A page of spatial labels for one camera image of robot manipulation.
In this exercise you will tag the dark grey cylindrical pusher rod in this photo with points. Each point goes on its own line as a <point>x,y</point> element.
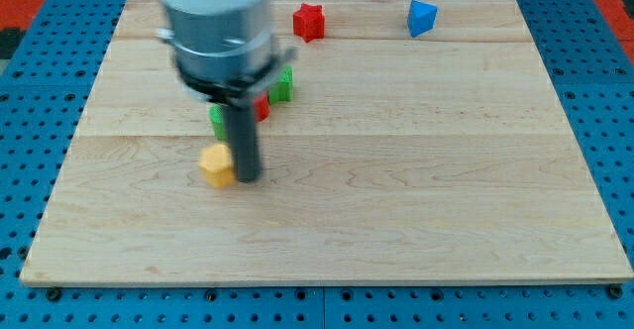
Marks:
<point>241,129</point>

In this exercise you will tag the yellow hexagon block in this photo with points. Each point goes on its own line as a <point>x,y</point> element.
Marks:
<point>216,165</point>

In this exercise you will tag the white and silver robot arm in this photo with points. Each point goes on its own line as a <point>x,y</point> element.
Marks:
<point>226,53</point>

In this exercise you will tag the red heart block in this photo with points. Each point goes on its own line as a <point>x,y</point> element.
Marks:
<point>261,107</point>

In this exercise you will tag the green block left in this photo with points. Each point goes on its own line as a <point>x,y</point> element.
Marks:
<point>217,120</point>

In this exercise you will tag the green block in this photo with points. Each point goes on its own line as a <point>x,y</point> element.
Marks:
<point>282,90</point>
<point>217,120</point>

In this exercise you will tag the green block right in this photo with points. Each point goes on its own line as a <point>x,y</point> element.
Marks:
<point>282,90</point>

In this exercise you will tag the red star block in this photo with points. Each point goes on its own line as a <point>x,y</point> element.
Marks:
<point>309,22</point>

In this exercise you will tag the light wooden board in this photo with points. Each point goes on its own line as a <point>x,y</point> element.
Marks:
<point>445,159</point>

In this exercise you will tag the blue triangle block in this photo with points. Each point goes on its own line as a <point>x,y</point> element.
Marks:
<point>421,18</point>

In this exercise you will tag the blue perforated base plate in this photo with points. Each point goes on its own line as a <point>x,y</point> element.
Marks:
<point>46,85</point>

